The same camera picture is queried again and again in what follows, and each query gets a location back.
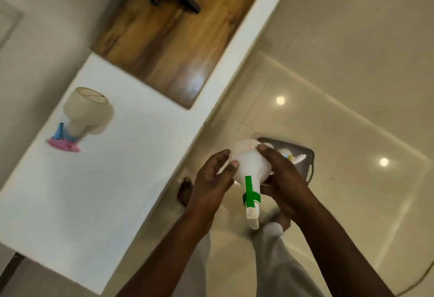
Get person's left forearm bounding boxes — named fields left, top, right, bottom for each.
left=115, top=205, right=211, bottom=297

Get person's left foot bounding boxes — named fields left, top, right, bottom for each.
left=177, top=177, right=194, bottom=208

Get person's left hand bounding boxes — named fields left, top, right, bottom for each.
left=187, top=149, right=240, bottom=221

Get thin cable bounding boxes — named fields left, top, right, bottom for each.
left=396, top=259, right=434, bottom=297

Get small white bottle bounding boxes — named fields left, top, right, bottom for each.
left=278, top=149, right=308, bottom=166

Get white spray bottle green trigger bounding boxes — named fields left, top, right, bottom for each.
left=219, top=140, right=274, bottom=230

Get white spray bottle pink trigger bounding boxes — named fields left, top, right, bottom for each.
left=47, top=87, right=114, bottom=153

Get dark grey plastic basket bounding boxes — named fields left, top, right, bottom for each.
left=257, top=137, right=315, bottom=185

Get person's right hand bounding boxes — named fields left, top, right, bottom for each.
left=257, top=144, right=316, bottom=220

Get person's right forearm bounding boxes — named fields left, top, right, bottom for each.
left=288, top=188, right=396, bottom=297

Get person's white trousers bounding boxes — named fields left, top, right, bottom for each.
left=172, top=222, right=327, bottom=297

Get wooden panel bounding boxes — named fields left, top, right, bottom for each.
left=91, top=0, right=276, bottom=109

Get person's right foot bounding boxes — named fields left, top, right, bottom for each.
left=271, top=212, right=292, bottom=233

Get person's foot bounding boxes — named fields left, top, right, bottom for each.
left=177, top=177, right=194, bottom=208
left=271, top=212, right=292, bottom=233

